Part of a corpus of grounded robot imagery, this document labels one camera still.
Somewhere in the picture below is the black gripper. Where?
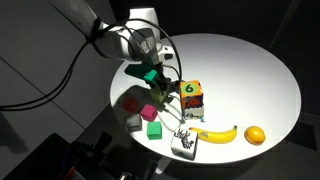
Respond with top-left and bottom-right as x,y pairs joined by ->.
146,59 -> 181,96

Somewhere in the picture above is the yellow-green small block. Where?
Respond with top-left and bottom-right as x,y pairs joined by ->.
149,87 -> 170,104

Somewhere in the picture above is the pink small block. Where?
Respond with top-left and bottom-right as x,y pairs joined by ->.
139,104 -> 159,123

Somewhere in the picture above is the green small block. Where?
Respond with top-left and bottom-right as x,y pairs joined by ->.
146,121 -> 163,141

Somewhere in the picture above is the grey small block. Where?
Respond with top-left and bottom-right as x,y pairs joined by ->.
125,114 -> 143,133

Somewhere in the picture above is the orange soft cube number six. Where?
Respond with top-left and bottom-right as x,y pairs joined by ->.
179,79 -> 205,110

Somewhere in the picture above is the white cube black scribble print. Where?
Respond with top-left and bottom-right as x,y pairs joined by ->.
170,127 -> 199,161

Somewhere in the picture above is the yellow banana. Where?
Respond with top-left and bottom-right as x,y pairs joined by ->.
188,125 -> 239,145

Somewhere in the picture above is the white table leg base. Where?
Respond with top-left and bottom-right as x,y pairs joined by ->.
154,155 -> 173,175

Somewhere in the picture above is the yellow lemon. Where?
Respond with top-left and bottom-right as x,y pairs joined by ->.
243,125 -> 267,146

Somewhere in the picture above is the purple clamp orange trigger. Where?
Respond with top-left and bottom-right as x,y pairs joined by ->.
58,141 -> 88,180

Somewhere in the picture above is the black platform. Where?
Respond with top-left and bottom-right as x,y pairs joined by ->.
2,132 -> 69,180

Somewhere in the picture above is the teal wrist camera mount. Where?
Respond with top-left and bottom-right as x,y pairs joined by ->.
124,62 -> 160,83

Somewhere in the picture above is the thin grey cable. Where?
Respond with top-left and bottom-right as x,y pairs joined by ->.
161,64 -> 184,133

